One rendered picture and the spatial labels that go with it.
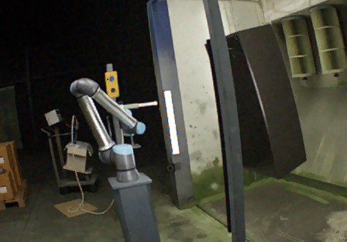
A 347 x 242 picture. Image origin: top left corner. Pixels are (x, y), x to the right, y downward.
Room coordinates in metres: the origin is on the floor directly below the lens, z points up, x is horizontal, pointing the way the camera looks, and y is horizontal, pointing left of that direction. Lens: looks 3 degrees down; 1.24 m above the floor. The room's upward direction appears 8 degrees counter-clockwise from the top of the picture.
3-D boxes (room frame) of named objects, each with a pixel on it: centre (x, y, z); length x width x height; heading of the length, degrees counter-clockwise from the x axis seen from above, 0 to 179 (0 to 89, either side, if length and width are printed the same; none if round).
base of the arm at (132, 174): (2.29, 0.42, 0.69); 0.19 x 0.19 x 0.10
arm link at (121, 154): (2.30, 0.42, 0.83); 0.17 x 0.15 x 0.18; 45
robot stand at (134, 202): (2.29, 0.42, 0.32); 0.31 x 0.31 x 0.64; 18
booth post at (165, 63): (3.20, 0.02, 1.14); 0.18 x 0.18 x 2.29; 18
